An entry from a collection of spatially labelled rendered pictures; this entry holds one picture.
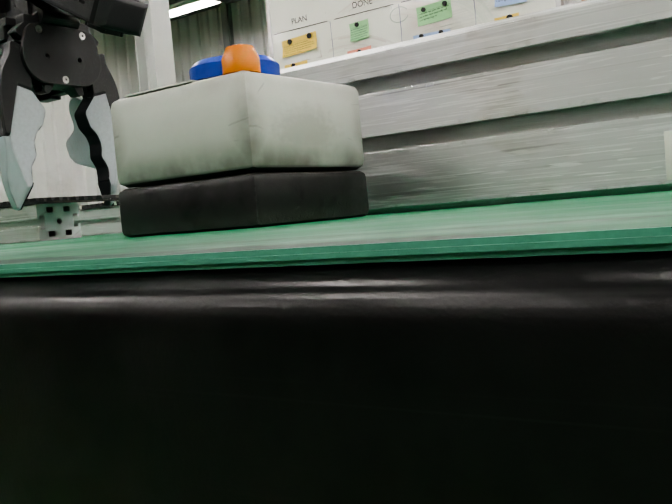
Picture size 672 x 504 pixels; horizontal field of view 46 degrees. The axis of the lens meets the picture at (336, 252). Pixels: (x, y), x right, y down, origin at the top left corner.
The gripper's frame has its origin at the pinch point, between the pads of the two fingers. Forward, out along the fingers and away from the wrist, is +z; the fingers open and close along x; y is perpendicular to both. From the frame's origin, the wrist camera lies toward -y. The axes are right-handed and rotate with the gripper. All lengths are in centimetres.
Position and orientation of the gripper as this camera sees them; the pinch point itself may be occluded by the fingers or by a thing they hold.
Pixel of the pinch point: (70, 194)
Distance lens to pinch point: 66.8
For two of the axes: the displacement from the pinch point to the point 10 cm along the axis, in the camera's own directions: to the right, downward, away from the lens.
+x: -5.7, 0.9, -8.2
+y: -8.2, 0.4, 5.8
